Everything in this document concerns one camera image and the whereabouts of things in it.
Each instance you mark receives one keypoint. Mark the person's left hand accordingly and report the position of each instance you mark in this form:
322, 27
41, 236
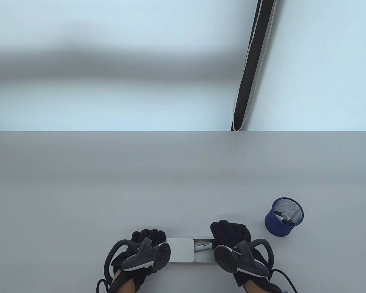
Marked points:
149, 235

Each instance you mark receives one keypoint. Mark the person's right hand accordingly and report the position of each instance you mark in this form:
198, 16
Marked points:
231, 232

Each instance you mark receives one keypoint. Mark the white marker with black cap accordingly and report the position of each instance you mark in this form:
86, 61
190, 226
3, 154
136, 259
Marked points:
289, 222
202, 247
280, 215

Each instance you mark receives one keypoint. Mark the silver metal sliding box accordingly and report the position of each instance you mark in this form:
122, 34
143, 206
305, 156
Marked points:
181, 250

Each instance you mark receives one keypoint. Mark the person's right forearm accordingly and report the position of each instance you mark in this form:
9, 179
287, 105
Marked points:
252, 287

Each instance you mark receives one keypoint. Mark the person's left forearm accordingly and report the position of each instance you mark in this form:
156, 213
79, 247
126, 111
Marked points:
124, 282

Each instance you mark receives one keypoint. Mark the black white left hand controller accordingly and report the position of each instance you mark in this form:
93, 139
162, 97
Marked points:
141, 258

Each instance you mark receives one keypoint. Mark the black white hand controller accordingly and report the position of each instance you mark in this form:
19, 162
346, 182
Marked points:
141, 258
228, 259

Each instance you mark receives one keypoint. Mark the black white right hand controller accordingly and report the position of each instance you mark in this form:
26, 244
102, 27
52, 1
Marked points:
228, 259

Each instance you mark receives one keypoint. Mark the blue mesh pen cup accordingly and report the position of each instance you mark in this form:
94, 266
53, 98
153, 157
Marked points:
274, 229

